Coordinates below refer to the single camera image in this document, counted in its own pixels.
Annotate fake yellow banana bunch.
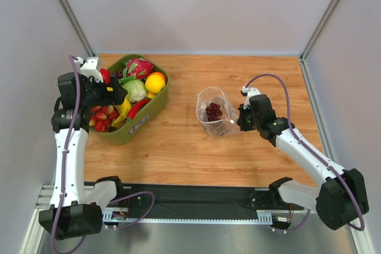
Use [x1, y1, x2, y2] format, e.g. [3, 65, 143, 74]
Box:
[111, 97, 132, 129]

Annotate fake red apple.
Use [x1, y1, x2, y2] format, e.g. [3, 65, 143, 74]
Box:
[100, 68, 111, 85]

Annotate fake red chili pepper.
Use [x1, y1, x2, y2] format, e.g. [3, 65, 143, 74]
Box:
[126, 98, 151, 121]

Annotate clear zip top bag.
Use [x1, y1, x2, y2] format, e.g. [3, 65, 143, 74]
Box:
[196, 87, 239, 137]

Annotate fake purple grapes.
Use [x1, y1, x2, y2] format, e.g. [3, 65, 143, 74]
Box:
[205, 102, 223, 122]

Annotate fake yellow lemon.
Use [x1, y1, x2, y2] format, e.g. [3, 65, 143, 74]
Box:
[145, 74, 165, 94]

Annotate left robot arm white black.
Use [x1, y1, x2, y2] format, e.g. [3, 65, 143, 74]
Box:
[39, 73, 127, 240]

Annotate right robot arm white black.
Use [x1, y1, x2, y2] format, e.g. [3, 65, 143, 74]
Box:
[238, 92, 369, 230]

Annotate fake green cabbage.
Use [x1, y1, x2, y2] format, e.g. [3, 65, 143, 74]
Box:
[122, 79, 146, 104]

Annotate fake red cherry bunch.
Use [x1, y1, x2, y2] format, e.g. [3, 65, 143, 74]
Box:
[89, 105, 120, 133]

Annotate fake pink dragon fruit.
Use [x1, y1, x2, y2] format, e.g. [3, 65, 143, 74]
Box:
[123, 58, 154, 80]

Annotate fake orange persimmon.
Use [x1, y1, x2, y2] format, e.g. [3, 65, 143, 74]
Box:
[151, 72, 167, 81]

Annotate olive green plastic bin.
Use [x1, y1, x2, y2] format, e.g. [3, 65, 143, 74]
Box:
[90, 54, 170, 145]

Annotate black base mat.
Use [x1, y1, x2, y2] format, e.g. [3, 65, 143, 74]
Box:
[121, 184, 302, 220]

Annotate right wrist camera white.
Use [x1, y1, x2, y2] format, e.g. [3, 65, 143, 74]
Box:
[241, 86, 261, 109]

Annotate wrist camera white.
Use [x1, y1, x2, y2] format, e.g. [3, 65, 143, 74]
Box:
[74, 57, 104, 83]
[241, 86, 261, 109]

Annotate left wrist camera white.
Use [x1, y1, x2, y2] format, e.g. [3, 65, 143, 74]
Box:
[74, 57, 104, 83]

